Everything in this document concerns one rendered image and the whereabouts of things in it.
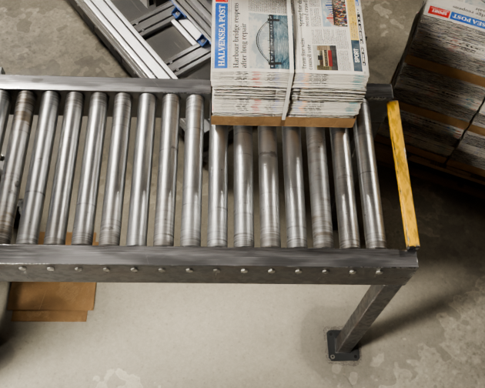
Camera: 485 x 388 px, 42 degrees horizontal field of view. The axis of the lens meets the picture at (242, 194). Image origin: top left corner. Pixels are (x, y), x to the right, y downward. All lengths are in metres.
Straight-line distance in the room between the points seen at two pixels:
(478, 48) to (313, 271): 0.91
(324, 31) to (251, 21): 0.18
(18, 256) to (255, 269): 0.55
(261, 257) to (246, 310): 0.81
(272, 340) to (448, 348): 0.62
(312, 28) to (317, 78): 0.14
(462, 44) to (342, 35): 0.57
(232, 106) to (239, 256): 0.38
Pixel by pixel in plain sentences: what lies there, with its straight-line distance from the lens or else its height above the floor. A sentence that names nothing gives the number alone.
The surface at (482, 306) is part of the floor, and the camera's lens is 2.50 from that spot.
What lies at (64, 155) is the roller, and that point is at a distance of 1.66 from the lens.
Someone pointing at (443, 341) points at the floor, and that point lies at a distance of 2.40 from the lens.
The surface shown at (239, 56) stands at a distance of 1.51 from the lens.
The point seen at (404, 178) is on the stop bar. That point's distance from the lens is 1.64.
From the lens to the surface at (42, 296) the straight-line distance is 2.38.
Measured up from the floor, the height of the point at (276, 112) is 0.87.
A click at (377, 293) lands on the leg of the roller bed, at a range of 1.72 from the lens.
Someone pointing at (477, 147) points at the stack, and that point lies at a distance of 2.43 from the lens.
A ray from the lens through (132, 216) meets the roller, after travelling 1.55.
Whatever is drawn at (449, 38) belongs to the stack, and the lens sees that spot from 2.04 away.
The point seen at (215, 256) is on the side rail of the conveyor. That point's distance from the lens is 1.49.
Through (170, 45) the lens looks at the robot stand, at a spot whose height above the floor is 0.21.
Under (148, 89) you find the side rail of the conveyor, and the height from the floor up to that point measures 0.80.
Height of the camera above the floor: 2.18
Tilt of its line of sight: 62 degrees down
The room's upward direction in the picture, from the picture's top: 6 degrees clockwise
